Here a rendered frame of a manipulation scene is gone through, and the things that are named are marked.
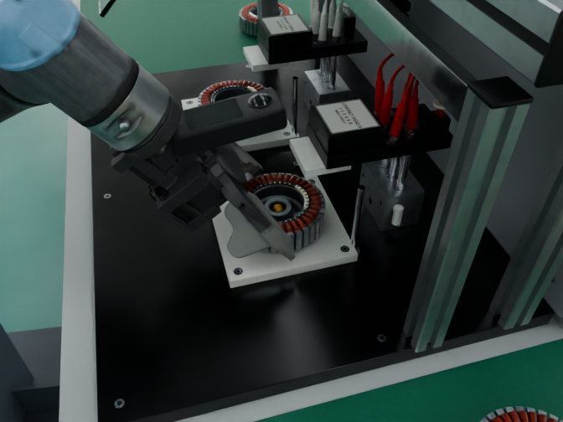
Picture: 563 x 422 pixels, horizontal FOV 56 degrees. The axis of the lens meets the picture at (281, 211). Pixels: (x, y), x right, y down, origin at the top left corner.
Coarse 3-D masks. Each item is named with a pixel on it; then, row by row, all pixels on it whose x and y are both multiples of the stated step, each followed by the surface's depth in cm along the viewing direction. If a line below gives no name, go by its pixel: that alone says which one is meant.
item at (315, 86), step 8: (304, 72) 84; (312, 72) 83; (336, 72) 83; (304, 80) 84; (312, 80) 81; (320, 80) 81; (336, 80) 81; (304, 88) 85; (312, 88) 81; (320, 88) 80; (328, 88) 79; (336, 88) 79; (344, 88) 80; (304, 96) 86; (312, 96) 82; (320, 96) 79; (328, 96) 79; (336, 96) 79; (344, 96) 80; (312, 104) 82
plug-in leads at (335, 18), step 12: (312, 0) 75; (312, 12) 76; (324, 12) 72; (336, 12) 73; (348, 12) 76; (312, 24) 75; (324, 24) 73; (336, 24) 74; (348, 24) 77; (312, 36) 76; (324, 36) 74; (336, 36) 75
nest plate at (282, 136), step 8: (184, 104) 84; (192, 104) 84; (288, 128) 79; (256, 136) 78; (264, 136) 78; (272, 136) 78; (280, 136) 78; (288, 136) 78; (296, 136) 78; (240, 144) 76; (248, 144) 76; (256, 144) 76; (264, 144) 77; (272, 144) 77; (280, 144) 78; (288, 144) 78
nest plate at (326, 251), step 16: (224, 208) 66; (224, 224) 64; (336, 224) 64; (224, 240) 62; (320, 240) 62; (336, 240) 62; (224, 256) 60; (256, 256) 60; (272, 256) 60; (304, 256) 60; (320, 256) 60; (336, 256) 60; (352, 256) 60; (240, 272) 58; (256, 272) 58; (272, 272) 58; (288, 272) 59
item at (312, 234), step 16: (256, 176) 66; (272, 176) 65; (288, 176) 65; (256, 192) 64; (272, 192) 65; (288, 192) 65; (304, 192) 63; (320, 192) 64; (288, 208) 62; (304, 208) 61; (320, 208) 61; (288, 224) 59; (304, 224) 59; (320, 224) 61; (304, 240) 60
